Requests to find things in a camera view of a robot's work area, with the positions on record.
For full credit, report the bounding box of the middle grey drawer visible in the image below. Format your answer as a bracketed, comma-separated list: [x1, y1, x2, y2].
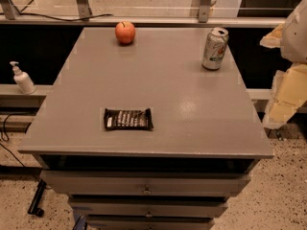
[69, 196, 228, 218]

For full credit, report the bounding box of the black floor cable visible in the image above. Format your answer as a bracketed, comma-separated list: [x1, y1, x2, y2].
[0, 112, 41, 180]

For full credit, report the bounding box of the black rxbar chocolate wrapper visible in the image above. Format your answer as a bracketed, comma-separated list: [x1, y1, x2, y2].
[104, 108, 154, 130]

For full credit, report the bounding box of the grey drawer cabinet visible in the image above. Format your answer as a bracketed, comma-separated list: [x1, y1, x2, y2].
[20, 28, 272, 230]

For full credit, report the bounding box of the metal window frame rail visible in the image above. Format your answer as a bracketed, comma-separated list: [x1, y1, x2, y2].
[0, 0, 307, 29]

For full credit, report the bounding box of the red apple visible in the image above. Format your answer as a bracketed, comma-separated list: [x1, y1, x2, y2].
[115, 21, 136, 44]

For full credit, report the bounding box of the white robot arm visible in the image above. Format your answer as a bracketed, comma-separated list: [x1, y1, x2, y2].
[260, 0, 307, 129]

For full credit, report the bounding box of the black cable on ledge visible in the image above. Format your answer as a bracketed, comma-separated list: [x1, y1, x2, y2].
[0, 12, 114, 22]

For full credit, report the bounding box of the bottom grey drawer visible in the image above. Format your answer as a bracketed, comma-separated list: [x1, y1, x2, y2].
[86, 216, 214, 230]

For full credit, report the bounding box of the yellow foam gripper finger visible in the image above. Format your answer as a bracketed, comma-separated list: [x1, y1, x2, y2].
[262, 63, 307, 129]
[260, 24, 284, 48]

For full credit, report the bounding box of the black clamp tool on floor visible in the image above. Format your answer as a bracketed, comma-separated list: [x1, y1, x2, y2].
[28, 180, 46, 218]

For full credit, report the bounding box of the grey drawer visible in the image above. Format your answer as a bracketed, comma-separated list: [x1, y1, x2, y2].
[40, 171, 250, 197]
[69, 196, 228, 218]
[86, 216, 214, 230]

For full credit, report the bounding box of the green white soda can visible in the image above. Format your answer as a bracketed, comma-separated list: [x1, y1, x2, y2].
[201, 27, 229, 70]

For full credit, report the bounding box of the white pump lotion bottle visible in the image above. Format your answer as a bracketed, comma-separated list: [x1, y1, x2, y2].
[10, 61, 35, 94]

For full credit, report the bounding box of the top grey drawer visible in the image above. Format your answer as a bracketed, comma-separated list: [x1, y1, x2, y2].
[40, 171, 250, 197]

